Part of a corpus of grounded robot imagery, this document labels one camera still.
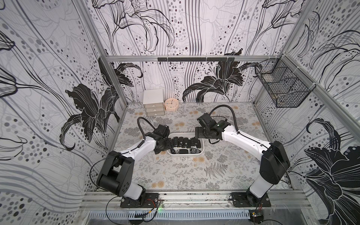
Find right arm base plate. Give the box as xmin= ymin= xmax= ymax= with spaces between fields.
xmin=229 ymin=192 xmax=271 ymax=209

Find silver black bmw key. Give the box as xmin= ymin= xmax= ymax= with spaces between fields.
xmin=189 ymin=148 xmax=201 ymax=154

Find black wall rail bar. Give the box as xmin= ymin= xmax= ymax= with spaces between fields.
xmin=157 ymin=57 xmax=235 ymax=62

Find white mini drawer cabinet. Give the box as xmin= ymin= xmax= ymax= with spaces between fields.
xmin=143 ymin=89 xmax=165 ymax=117

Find white storage tray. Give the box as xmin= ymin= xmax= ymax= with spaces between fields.
xmin=167 ymin=132 xmax=204 ymax=157

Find black car key vw back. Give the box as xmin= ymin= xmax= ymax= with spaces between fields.
xmin=178 ymin=137 xmax=186 ymax=148

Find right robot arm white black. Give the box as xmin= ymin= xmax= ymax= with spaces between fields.
xmin=195 ymin=113 xmax=290 ymax=200

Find black key fob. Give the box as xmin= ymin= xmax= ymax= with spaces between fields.
xmin=179 ymin=149 xmax=188 ymax=154

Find black car key audi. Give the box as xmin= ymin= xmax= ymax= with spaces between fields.
xmin=190 ymin=137 xmax=199 ymax=146

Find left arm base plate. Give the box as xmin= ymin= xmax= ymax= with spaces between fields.
xmin=120 ymin=192 xmax=159 ymax=209

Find pink round alarm clock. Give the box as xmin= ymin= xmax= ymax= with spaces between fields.
xmin=164 ymin=98 xmax=180 ymax=112

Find black wire wall basket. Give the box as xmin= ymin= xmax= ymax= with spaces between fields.
xmin=255 ymin=58 xmax=315 ymax=108

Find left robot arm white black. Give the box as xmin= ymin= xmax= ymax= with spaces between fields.
xmin=96 ymin=125 xmax=172 ymax=200

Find white cable duct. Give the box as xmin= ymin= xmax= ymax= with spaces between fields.
xmin=88 ymin=210 xmax=250 ymax=220

